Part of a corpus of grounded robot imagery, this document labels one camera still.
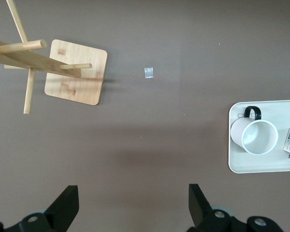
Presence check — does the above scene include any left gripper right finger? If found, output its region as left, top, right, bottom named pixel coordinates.
left=187, top=184, right=245, bottom=232

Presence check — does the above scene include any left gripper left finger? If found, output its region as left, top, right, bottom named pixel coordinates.
left=4, top=185, right=80, bottom=232

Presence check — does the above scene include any white mug black handle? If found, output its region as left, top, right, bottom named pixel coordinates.
left=230, top=105, right=279, bottom=156

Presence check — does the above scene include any cream tray rabbit print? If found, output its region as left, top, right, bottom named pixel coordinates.
left=228, top=99, right=290, bottom=174

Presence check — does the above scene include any wooden mug tree rack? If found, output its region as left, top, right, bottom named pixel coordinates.
left=0, top=0, right=109, bottom=115

